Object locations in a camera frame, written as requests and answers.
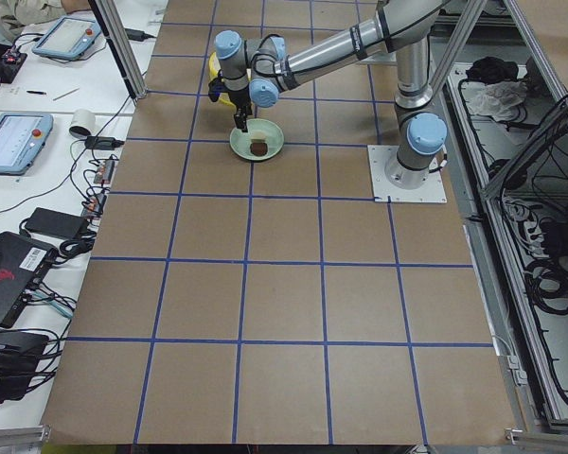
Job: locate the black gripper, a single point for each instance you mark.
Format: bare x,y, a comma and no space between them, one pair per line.
239,97

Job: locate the light green plate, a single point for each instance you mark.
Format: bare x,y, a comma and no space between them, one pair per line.
240,141

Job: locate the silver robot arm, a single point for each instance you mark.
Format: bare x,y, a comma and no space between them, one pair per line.
255,72

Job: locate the white paper roll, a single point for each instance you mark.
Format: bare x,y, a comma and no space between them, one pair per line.
82,124

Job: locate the yellow steamer layer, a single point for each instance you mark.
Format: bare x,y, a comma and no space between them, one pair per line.
214,67
224,99

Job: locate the near blue teach pendant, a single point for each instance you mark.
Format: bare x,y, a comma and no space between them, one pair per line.
22,137

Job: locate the blue teach pendant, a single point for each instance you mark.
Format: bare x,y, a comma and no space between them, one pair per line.
68,39
22,137

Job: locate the white bun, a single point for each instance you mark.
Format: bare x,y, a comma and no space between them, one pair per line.
257,137

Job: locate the brown bun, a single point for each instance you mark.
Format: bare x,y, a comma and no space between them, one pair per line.
259,149

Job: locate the far blue teach pendant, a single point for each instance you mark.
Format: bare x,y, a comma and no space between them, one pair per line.
68,39

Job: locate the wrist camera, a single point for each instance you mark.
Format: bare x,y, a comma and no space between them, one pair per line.
216,87

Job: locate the black red computer box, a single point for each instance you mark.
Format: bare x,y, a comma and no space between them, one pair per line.
24,263

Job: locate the black power adapter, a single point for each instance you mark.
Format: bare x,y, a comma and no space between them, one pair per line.
56,224

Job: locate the small black adapter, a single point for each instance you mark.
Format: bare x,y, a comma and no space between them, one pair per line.
102,143

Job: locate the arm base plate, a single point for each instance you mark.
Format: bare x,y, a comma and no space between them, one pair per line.
378,56
391,182

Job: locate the aluminium frame post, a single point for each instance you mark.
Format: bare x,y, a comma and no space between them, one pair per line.
114,32

